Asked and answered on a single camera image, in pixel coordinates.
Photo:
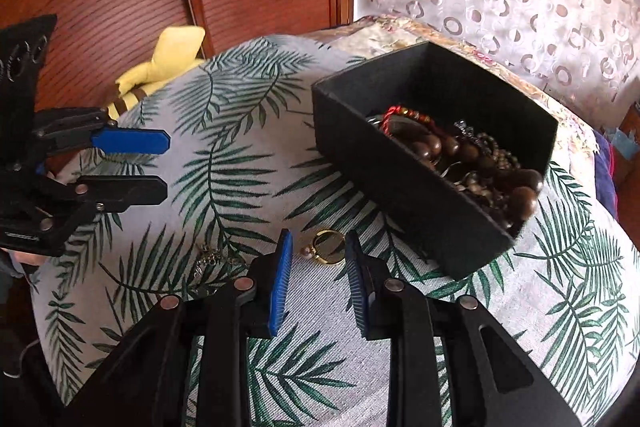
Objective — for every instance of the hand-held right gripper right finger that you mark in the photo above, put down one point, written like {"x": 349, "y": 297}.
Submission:
{"x": 356, "y": 287}

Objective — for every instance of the person's left hand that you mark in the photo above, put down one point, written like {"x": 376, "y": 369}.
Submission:
{"x": 27, "y": 263}

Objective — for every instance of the leaf print cloth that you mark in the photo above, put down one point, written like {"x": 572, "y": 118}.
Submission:
{"x": 240, "y": 147}

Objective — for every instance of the blue plastic bag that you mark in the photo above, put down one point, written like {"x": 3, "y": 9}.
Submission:
{"x": 625, "y": 142}

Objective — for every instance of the yellow plush toy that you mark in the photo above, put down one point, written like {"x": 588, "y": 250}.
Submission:
{"x": 170, "y": 52}

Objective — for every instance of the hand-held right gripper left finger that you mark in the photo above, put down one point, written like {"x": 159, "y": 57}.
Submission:
{"x": 282, "y": 282}

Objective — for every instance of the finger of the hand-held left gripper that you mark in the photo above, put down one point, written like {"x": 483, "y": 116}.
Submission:
{"x": 130, "y": 192}
{"x": 130, "y": 141}

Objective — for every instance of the dark blue blanket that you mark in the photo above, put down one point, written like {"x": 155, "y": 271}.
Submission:
{"x": 606, "y": 177}

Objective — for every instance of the silver ornament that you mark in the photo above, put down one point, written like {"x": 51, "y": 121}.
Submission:
{"x": 210, "y": 257}

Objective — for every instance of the black box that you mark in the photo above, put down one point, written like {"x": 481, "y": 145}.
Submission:
{"x": 450, "y": 232}

